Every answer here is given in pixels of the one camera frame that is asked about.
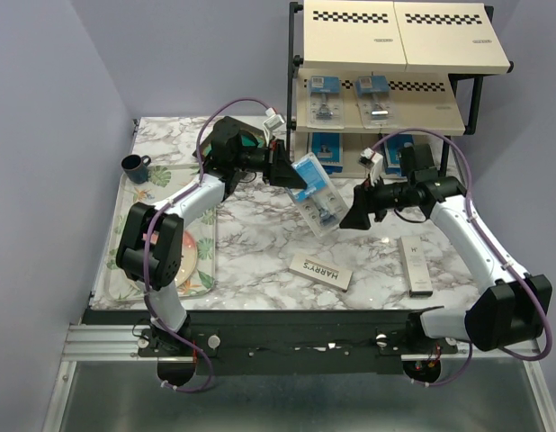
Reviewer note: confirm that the white Harry's box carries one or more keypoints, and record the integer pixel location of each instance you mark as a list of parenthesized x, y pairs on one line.
[(321, 272)]

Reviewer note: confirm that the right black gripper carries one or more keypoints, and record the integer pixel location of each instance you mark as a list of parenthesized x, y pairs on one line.
[(357, 217)]

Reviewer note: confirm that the bottom left beige shelf board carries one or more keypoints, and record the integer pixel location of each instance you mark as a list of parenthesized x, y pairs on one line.
[(352, 147)]

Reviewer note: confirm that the blue Harry's razor box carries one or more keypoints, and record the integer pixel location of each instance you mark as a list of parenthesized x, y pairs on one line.
[(390, 150), (328, 149)]

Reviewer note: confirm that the square green ceramic plate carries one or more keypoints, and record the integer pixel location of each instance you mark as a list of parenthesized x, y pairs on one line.
[(228, 137)]

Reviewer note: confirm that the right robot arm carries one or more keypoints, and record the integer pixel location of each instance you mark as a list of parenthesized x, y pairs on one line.
[(513, 303)]

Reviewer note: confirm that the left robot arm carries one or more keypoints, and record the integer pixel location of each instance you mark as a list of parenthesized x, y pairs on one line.
[(150, 251)]

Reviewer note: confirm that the pink cream round plate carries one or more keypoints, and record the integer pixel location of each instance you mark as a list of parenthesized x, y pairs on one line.
[(184, 278)]

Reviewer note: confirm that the dark blue mug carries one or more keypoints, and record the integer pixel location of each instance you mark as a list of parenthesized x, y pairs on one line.
[(135, 167)]

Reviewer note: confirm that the floral leaf serving tray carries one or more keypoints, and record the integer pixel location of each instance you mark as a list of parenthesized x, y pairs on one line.
[(113, 287)]

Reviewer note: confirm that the blister razor pack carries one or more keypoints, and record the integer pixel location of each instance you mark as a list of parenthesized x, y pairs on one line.
[(320, 203), (374, 102), (325, 108)]

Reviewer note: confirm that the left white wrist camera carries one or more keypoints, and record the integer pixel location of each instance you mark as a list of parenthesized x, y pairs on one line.
[(272, 122)]

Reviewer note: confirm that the middle right beige shelf board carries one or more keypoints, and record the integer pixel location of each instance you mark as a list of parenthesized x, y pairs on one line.
[(423, 100)]

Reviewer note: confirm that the aluminium rail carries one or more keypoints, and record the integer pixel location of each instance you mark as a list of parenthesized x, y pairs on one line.
[(116, 343)]

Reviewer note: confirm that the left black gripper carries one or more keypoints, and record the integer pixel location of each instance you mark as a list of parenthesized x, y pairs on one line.
[(287, 176)]

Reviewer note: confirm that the middle left beige shelf board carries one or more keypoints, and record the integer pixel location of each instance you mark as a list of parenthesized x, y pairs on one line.
[(348, 110)]

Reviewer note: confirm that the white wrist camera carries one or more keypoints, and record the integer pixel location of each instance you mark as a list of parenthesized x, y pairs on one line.
[(272, 122), (373, 161)]

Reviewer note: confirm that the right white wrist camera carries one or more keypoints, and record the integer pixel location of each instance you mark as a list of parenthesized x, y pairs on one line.
[(373, 161)]

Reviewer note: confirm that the tall white slim box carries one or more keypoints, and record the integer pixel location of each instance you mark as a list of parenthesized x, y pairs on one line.
[(415, 266)]

